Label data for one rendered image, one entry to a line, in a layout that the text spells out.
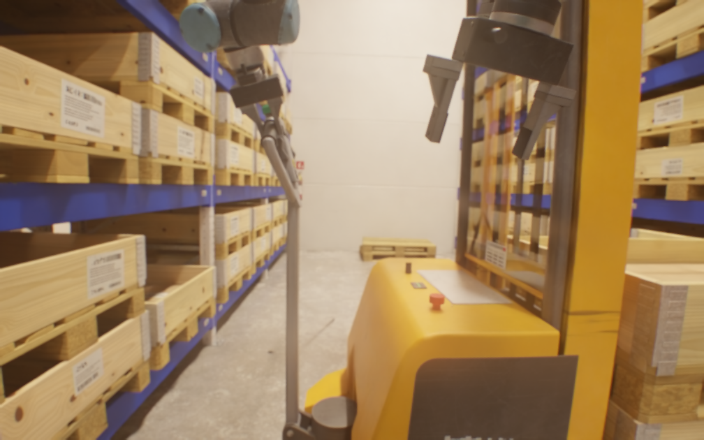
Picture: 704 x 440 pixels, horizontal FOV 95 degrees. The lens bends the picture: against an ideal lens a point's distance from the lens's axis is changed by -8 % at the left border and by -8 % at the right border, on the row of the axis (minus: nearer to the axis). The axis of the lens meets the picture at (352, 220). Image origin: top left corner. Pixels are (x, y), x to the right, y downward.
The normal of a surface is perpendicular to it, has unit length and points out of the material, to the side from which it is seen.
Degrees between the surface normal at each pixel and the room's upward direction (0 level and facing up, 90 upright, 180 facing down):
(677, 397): 90
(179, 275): 90
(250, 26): 123
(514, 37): 113
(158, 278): 90
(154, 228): 90
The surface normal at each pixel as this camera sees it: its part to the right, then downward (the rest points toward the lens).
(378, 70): 0.04, 0.09
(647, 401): -0.69, 0.04
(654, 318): -1.00, -0.03
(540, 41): 0.08, 0.48
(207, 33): -0.22, 0.59
